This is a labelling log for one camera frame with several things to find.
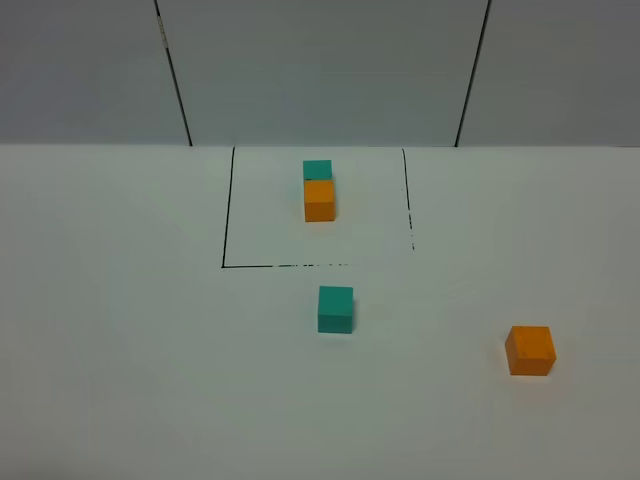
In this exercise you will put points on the teal template block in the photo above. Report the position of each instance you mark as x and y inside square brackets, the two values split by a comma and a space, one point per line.
[317, 170]

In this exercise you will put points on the orange template block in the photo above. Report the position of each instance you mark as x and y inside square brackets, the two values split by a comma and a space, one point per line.
[319, 201]

